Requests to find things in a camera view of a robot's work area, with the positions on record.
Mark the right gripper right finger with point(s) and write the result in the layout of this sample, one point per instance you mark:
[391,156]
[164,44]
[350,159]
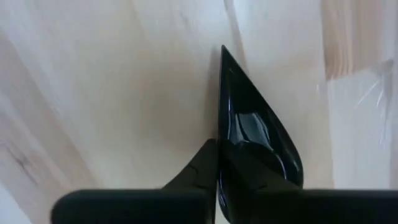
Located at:
[326,208]

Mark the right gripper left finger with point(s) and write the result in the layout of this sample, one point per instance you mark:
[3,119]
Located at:
[140,208]

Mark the black teardrop mini plate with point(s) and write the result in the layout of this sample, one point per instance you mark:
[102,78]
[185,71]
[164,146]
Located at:
[245,102]

